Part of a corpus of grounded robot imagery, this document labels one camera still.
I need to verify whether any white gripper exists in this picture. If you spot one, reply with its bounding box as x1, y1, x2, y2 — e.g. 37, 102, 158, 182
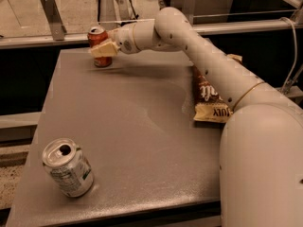
89, 23, 136, 58

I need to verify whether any red coke can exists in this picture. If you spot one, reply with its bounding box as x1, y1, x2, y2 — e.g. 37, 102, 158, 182
87, 26, 112, 68

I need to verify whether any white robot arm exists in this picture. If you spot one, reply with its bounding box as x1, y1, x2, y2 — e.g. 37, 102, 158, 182
91, 8, 303, 227

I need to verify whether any silver green soda can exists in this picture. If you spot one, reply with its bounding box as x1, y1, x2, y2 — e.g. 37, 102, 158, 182
42, 138, 94, 198

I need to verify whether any brown sea salt chip bag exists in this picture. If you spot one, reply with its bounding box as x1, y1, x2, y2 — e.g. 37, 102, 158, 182
192, 65, 233, 123

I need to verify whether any horizontal metal rail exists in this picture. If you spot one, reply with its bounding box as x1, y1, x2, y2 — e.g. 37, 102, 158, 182
0, 17, 303, 50

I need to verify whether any left metal rail bracket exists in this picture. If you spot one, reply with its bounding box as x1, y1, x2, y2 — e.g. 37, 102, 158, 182
40, 0, 66, 41

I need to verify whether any metal rail bracket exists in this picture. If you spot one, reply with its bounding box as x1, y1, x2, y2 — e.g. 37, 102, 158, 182
182, 0, 196, 24
40, 0, 66, 41

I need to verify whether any right metal rail bracket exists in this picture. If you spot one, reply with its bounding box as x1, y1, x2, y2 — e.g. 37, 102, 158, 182
182, 0, 196, 24

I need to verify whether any white cable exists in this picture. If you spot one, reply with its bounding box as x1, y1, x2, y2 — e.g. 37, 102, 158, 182
278, 16, 299, 95

